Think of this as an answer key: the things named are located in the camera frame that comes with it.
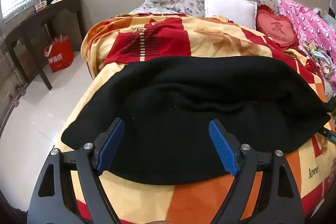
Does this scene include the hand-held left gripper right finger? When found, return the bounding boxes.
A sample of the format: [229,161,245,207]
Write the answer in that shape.
[208,119,306,224]

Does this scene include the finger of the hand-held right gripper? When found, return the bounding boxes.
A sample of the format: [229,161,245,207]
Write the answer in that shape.
[322,127,336,147]

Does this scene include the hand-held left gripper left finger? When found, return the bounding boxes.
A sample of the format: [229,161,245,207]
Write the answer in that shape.
[27,117,125,224]

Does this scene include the black pants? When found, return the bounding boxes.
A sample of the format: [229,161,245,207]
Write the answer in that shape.
[61,56,332,185]

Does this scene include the red shopping bag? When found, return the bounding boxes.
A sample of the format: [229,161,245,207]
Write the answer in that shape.
[44,34,75,73]

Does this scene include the orange red printed blanket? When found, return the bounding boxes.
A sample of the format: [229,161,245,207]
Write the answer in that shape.
[54,13,336,224]

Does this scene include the pink printed quilt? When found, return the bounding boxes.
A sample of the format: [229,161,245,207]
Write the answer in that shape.
[265,0,336,88]

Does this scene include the red heart-shaped cushion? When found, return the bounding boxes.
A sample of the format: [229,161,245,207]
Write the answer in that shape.
[255,4,300,50]

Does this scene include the white pillow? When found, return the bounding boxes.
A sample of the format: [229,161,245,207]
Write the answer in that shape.
[202,0,258,30]

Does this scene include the dark wooden table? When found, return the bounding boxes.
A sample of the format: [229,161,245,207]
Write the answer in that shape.
[0,0,86,90]

